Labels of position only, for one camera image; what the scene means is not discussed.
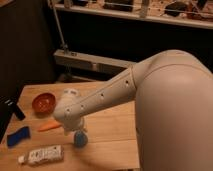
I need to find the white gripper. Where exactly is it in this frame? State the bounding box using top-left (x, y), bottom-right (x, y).
top-left (63, 120), bottom-right (85, 135)

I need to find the blue ceramic cup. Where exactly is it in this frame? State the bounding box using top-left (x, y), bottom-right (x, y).
top-left (74, 131), bottom-right (88, 148)

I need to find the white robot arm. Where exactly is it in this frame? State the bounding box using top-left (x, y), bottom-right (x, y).
top-left (53, 50), bottom-right (213, 171)

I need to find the orange ceramic bowl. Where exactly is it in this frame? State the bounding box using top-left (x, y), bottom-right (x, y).
top-left (32, 93), bottom-right (56, 114)

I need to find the blue eraser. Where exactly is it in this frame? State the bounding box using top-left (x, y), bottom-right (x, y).
top-left (7, 126), bottom-right (30, 148)

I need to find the orange toy carrot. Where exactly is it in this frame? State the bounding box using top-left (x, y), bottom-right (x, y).
top-left (38, 120), bottom-right (61, 132)

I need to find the white tube with label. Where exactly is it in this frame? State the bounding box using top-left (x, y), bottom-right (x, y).
top-left (18, 145), bottom-right (64, 166)

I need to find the metal stand pole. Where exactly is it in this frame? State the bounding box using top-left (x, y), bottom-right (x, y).
top-left (50, 0), bottom-right (69, 54)

